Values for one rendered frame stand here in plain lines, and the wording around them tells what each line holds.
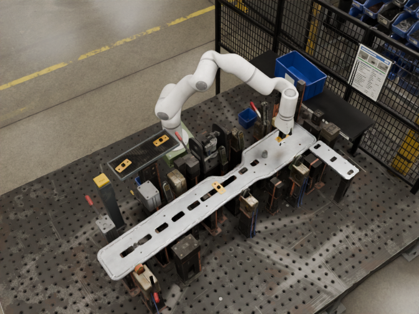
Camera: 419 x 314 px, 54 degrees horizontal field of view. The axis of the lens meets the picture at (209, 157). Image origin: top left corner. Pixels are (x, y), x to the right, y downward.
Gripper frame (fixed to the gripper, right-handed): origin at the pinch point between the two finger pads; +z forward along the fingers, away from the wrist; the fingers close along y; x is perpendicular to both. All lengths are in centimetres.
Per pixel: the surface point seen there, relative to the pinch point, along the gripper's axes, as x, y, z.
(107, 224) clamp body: -105, -15, 4
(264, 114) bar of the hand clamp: 0.2, -15.0, -3.6
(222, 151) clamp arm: -33.4, -12.8, 1.3
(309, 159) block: 6.6, 17.0, 11.4
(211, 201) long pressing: -55, 4, 10
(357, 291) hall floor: 15, 77, 109
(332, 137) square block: 25.0, 16.8, 6.2
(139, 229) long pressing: -93, -6, 10
